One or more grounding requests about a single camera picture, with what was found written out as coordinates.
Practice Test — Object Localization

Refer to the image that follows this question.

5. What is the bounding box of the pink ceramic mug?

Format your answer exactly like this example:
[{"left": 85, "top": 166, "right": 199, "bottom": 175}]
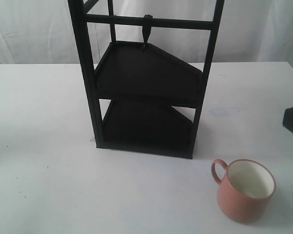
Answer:
[{"left": 211, "top": 159, "right": 276, "bottom": 224}]

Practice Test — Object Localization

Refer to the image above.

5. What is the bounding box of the white backdrop curtain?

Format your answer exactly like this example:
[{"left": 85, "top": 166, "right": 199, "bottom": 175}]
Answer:
[{"left": 0, "top": 0, "right": 293, "bottom": 67}]

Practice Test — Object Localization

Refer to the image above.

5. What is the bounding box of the black metal shelf rack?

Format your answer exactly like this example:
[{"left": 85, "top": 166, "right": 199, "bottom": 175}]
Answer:
[{"left": 68, "top": 0, "right": 224, "bottom": 159}]

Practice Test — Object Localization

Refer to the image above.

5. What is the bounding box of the black plastic hook clip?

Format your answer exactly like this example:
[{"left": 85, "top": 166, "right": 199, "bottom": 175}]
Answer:
[{"left": 142, "top": 15, "right": 153, "bottom": 51}]

